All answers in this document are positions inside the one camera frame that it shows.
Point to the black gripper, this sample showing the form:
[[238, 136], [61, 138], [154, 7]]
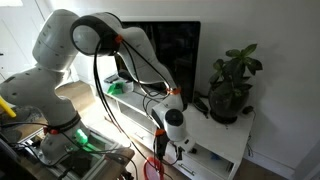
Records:
[[179, 153]]

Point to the small black remote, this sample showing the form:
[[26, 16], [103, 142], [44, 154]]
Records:
[[193, 150]]

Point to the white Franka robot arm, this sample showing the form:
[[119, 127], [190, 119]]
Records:
[[50, 83]]

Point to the metal robot base platform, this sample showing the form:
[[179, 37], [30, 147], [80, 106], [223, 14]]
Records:
[[100, 150]]

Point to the white TV stand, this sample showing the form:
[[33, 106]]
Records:
[[220, 133]]

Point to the long black remote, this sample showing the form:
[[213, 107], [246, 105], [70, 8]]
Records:
[[201, 105]]

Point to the small blue object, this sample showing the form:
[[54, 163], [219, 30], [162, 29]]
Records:
[[215, 156]]

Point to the green potted plant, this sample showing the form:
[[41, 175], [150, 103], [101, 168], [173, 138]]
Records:
[[228, 100]]

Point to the white paper box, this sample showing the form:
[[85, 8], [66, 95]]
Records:
[[129, 86]]

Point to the green plastic box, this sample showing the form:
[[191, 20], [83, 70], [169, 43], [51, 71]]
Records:
[[116, 89]]

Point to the black flat screen TV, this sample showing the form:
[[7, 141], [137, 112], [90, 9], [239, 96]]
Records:
[[180, 56]]

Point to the white panel door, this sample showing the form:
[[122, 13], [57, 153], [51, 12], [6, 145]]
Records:
[[16, 36]]

